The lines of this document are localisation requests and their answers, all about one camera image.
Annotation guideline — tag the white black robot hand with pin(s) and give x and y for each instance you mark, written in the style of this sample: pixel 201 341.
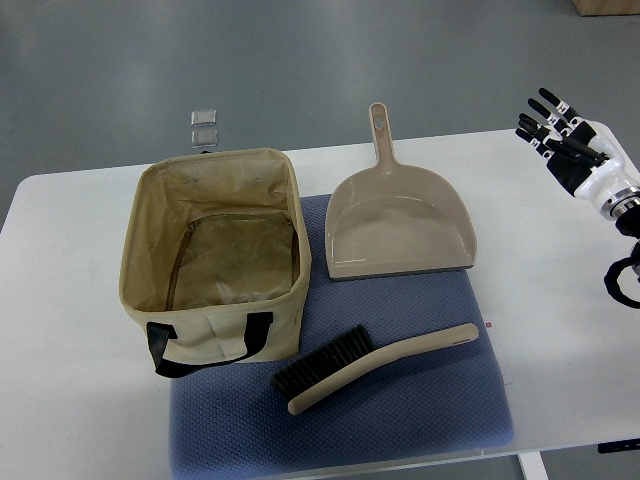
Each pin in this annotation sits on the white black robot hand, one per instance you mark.
pixel 580 155

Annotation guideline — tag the beige brush black bristles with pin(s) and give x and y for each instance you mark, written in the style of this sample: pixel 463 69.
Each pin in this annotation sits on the beige brush black bristles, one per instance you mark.
pixel 351 355

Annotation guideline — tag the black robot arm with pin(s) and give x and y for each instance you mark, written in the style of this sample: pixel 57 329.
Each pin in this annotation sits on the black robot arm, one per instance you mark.
pixel 622 207

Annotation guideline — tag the beige fabric bag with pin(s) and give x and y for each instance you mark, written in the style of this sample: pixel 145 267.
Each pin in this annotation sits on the beige fabric bag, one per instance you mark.
pixel 216 262

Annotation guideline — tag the brown cardboard box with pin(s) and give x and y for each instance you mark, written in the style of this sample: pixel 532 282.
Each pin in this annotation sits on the brown cardboard box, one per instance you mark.
pixel 607 7

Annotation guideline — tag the beige plastic dustpan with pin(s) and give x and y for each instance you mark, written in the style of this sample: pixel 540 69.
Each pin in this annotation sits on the beige plastic dustpan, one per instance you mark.
pixel 394 219

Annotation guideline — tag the black table control panel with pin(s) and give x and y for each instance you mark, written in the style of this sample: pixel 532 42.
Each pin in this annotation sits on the black table control panel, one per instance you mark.
pixel 619 446

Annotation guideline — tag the white table leg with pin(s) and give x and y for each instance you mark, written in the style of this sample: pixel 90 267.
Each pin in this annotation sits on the white table leg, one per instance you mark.
pixel 532 466

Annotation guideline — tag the blue quilted mat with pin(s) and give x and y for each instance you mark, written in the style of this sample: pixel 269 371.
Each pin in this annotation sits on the blue quilted mat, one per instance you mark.
pixel 230 423

